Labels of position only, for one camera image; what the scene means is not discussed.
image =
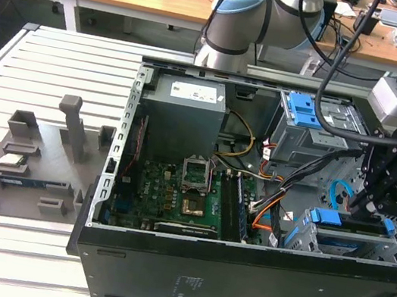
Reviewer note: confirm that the grey metal drive cage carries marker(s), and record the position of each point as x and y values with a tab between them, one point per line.
298	147

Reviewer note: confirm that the grey power supply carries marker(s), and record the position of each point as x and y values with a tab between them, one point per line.
180	122

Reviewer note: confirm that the black graphics card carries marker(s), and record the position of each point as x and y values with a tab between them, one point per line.
184	229

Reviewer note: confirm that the blue plastic cage latch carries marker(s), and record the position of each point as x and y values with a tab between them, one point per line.
303	111

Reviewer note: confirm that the white power strip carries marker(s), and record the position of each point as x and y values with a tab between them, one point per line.
310	68

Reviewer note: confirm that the grey parts rack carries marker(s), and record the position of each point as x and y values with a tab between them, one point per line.
36	174

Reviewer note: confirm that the blue RAM stick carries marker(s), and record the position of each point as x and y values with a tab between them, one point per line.
21	182

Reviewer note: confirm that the black speaker box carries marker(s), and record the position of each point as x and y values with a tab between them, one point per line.
331	10

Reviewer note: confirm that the green motherboard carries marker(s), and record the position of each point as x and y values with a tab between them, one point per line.
159	195

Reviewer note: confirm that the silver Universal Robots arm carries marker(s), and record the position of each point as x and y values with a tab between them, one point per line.
244	18

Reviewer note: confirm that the grey metal disk bay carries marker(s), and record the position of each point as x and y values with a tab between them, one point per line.
396	249

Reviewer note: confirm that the black open PC case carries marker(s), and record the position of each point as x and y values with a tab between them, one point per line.
237	278

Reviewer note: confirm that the locking lever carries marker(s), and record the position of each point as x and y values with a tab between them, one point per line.
210	175

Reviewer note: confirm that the silver CPU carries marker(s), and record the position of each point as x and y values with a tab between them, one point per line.
11	160

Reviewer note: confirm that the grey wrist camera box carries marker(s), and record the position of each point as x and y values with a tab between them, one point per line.
387	101

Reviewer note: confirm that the hard disk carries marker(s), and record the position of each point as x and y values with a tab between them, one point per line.
326	217

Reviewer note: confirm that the CPU socket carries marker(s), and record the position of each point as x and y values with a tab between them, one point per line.
193	208

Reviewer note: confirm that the black case fan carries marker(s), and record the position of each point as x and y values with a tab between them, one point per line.
130	167

